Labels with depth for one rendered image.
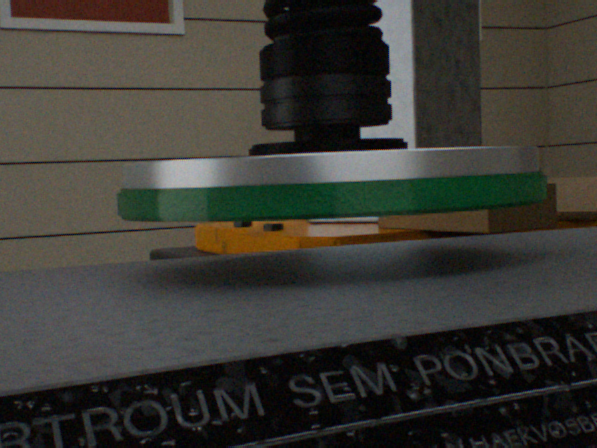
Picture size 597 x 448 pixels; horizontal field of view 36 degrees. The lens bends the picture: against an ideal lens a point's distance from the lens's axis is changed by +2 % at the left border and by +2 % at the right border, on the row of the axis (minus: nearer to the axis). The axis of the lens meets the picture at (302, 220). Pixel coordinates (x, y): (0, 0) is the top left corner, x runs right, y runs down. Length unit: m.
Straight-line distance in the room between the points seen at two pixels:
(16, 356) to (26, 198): 6.21
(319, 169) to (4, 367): 0.17
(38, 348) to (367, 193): 0.15
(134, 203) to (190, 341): 0.16
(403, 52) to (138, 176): 0.82
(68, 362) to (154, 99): 6.44
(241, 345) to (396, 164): 0.14
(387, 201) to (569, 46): 7.75
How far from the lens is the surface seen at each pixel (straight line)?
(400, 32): 1.23
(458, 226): 1.02
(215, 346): 0.27
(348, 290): 0.38
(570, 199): 1.26
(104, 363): 0.26
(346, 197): 0.37
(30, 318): 0.35
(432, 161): 0.39
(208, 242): 1.37
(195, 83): 6.79
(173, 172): 0.41
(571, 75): 8.08
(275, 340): 0.27
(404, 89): 1.22
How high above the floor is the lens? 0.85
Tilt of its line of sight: 3 degrees down
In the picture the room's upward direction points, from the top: 2 degrees counter-clockwise
